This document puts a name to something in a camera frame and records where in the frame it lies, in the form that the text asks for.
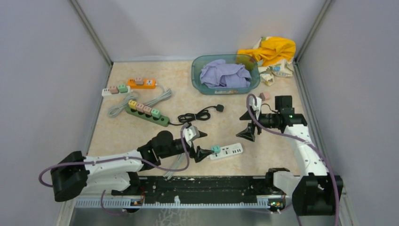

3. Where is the teal usb charger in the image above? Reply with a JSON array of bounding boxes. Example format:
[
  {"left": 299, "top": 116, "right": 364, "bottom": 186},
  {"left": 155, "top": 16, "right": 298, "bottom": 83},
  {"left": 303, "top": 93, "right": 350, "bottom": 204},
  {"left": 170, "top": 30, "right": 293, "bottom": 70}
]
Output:
[{"left": 211, "top": 145, "right": 221, "bottom": 155}]

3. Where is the pink usb charger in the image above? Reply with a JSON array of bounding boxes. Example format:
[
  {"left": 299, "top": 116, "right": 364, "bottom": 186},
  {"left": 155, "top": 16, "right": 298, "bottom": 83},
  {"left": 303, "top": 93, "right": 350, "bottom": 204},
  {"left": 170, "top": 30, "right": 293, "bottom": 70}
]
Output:
[
  {"left": 259, "top": 92, "right": 271, "bottom": 101},
  {"left": 136, "top": 103, "right": 145, "bottom": 113},
  {"left": 143, "top": 106, "right": 152, "bottom": 116}
]

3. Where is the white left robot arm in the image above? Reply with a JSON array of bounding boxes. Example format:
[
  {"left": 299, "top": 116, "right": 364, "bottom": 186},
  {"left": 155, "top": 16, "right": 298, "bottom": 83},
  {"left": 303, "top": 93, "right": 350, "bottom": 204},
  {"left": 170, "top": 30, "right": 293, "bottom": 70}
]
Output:
[{"left": 50, "top": 129, "right": 214, "bottom": 202}]

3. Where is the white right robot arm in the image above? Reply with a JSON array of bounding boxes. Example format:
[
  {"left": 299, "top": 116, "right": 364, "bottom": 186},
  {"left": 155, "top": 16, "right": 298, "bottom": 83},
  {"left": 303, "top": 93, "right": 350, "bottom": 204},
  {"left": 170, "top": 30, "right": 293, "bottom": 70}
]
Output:
[{"left": 236, "top": 94, "right": 343, "bottom": 216}]

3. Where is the green power strip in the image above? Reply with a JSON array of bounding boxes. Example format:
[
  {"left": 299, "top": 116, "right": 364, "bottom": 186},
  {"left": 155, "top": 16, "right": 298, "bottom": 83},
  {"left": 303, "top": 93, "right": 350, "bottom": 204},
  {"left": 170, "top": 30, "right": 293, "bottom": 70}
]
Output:
[{"left": 125, "top": 106, "right": 170, "bottom": 127}]

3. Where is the light green usb charger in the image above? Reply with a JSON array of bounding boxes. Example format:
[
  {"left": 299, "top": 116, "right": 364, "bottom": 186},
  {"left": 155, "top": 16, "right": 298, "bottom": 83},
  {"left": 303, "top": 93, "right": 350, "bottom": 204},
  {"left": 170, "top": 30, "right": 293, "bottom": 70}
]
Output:
[{"left": 151, "top": 108, "right": 161, "bottom": 119}]

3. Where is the purple cloth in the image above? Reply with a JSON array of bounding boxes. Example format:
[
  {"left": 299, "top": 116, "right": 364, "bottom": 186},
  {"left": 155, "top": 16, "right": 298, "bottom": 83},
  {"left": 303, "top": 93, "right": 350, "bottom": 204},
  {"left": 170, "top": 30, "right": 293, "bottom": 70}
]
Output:
[{"left": 199, "top": 59, "right": 252, "bottom": 89}]

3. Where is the white patterned cloth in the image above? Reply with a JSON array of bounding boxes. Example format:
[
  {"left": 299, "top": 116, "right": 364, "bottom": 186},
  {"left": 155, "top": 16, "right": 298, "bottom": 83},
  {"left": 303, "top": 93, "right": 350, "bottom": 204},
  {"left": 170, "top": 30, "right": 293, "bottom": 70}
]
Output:
[{"left": 258, "top": 59, "right": 294, "bottom": 86}]

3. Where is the teal plastic basin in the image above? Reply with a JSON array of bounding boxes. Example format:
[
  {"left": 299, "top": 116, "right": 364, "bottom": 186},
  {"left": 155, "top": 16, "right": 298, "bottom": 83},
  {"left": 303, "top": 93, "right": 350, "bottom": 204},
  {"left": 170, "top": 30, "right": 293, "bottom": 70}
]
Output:
[{"left": 191, "top": 54, "right": 260, "bottom": 95}]

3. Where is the yellow usb charger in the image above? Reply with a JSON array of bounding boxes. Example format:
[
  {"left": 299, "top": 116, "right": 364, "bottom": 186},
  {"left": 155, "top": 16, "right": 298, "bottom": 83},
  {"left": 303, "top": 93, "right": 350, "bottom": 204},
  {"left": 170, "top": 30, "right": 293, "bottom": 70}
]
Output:
[{"left": 128, "top": 100, "right": 137, "bottom": 110}]

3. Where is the yellow cloth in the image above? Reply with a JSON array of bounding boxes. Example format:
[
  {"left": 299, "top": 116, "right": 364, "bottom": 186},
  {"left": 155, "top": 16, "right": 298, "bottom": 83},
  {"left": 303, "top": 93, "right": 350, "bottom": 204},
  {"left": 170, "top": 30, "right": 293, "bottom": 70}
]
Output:
[{"left": 237, "top": 37, "right": 296, "bottom": 66}]

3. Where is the orange power strip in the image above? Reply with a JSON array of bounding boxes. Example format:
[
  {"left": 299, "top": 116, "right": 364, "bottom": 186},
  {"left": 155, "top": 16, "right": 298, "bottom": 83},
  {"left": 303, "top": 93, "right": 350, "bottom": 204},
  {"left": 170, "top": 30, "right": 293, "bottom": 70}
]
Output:
[{"left": 127, "top": 78, "right": 156, "bottom": 89}]

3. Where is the green charger on white strip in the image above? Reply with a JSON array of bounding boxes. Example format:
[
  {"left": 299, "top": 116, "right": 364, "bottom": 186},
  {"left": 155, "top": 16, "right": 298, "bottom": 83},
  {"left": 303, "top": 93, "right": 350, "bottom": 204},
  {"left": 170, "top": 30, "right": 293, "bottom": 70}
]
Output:
[{"left": 117, "top": 84, "right": 128, "bottom": 93}]

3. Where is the small white power strip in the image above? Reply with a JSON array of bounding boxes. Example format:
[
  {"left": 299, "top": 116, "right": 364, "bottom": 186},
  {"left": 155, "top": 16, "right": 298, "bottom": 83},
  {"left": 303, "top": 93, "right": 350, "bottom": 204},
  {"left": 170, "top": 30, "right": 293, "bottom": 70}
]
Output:
[{"left": 102, "top": 86, "right": 131, "bottom": 98}]

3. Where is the pink charger on white strip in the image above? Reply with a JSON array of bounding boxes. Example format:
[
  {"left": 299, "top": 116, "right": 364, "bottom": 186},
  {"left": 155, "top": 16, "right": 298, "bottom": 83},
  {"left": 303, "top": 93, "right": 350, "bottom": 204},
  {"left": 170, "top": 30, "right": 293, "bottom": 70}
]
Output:
[{"left": 108, "top": 86, "right": 119, "bottom": 95}]

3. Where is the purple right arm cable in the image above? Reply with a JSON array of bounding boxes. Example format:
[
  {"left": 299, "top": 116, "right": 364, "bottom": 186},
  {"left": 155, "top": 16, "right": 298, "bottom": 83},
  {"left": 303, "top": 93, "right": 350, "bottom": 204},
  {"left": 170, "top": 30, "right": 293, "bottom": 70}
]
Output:
[{"left": 246, "top": 93, "right": 340, "bottom": 226}]

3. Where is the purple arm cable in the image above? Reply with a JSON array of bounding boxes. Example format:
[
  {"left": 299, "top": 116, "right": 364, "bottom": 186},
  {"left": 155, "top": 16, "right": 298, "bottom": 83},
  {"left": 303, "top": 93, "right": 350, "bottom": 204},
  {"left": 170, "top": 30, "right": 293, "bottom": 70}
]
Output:
[
  {"left": 246, "top": 93, "right": 340, "bottom": 226},
  {"left": 39, "top": 123, "right": 195, "bottom": 217}
]

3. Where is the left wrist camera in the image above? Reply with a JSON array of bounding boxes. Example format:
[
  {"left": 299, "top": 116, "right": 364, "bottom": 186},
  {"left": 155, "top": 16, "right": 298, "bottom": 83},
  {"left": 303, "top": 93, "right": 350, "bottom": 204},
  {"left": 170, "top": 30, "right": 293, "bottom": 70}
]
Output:
[{"left": 183, "top": 125, "right": 200, "bottom": 147}]

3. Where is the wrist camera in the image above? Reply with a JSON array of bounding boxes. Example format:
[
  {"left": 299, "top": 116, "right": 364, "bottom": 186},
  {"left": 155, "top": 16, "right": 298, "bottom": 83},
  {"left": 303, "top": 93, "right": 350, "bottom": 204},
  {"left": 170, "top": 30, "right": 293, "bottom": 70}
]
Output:
[
  {"left": 183, "top": 125, "right": 200, "bottom": 147},
  {"left": 249, "top": 96, "right": 262, "bottom": 120}
]

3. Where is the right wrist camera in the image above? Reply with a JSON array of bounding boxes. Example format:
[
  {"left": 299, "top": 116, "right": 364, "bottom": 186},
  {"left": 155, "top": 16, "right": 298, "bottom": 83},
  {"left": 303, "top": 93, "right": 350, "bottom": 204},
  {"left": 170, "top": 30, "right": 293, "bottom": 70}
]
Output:
[{"left": 249, "top": 96, "right": 262, "bottom": 120}]

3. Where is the black cable with plug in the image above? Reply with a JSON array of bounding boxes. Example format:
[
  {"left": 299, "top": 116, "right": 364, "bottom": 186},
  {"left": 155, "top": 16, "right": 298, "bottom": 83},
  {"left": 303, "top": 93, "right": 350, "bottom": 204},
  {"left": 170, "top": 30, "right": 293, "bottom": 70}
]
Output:
[{"left": 168, "top": 104, "right": 225, "bottom": 126}]

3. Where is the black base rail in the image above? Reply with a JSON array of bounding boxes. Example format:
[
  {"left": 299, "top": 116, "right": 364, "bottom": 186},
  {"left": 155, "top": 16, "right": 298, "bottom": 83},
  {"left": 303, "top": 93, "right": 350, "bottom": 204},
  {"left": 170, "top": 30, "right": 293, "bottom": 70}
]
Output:
[{"left": 111, "top": 176, "right": 288, "bottom": 207}]

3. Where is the grey coiled cable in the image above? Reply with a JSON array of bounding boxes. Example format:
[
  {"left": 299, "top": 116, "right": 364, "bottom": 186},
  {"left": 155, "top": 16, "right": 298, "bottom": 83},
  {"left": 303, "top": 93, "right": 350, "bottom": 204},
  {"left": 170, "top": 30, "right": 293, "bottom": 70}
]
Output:
[{"left": 107, "top": 84, "right": 173, "bottom": 119}]

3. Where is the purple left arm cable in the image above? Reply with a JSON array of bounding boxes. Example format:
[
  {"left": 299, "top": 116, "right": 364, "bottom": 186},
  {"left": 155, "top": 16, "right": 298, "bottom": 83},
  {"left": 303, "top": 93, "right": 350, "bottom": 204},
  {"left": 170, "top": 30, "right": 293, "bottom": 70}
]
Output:
[{"left": 39, "top": 123, "right": 195, "bottom": 217}]

